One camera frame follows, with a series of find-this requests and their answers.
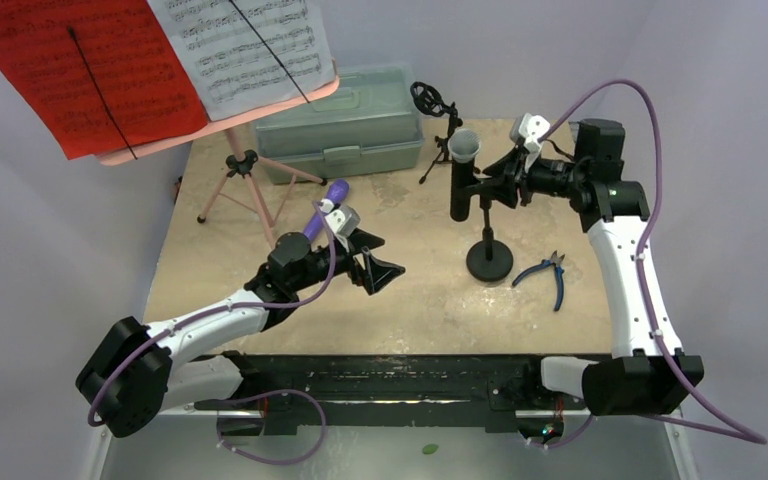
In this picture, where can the red sheet music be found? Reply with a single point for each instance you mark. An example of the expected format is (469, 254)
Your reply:
(100, 75)

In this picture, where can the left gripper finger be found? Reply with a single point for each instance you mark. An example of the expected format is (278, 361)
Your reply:
(365, 240)
(377, 274)

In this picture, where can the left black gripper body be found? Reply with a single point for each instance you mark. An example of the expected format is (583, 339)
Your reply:
(346, 262)

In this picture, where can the black desktop mic stand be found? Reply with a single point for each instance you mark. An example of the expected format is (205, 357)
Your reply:
(489, 260)

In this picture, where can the green plastic storage box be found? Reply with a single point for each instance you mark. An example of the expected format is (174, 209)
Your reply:
(368, 125)

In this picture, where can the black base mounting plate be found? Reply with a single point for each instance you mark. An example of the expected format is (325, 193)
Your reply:
(499, 393)

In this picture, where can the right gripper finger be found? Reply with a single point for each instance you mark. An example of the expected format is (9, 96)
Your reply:
(506, 166)
(502, 190)

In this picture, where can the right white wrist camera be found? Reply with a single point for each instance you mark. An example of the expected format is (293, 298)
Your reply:
(527, 133)

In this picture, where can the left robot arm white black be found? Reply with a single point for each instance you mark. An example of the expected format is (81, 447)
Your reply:
(127, 380)

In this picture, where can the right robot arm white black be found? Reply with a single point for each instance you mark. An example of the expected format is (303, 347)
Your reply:
(648, 373)

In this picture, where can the blue handled pliers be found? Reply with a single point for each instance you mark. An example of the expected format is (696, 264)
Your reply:
(553, 263)

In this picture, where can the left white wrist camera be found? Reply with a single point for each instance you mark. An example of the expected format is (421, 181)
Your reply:
(342, 221)

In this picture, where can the small green leaf piece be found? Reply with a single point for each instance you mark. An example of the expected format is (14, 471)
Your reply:
(429, 449)

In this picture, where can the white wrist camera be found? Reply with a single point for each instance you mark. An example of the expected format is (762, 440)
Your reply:
(342, 221)
(527, 133)

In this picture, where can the purple toy microphone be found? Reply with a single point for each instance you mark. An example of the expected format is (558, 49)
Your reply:
(336, 194)

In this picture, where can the black silver microphone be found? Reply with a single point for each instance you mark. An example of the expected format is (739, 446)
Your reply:
(464, 145)

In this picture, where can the pink music stand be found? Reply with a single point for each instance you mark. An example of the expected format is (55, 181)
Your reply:
(227, 128)

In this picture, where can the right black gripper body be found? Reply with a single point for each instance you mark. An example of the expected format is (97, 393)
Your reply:
(521, 181)

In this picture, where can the aluminium frame rail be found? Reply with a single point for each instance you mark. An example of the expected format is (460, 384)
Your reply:
(182, 444)

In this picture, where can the white sheet music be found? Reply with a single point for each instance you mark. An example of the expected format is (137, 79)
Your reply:
(243, 55)

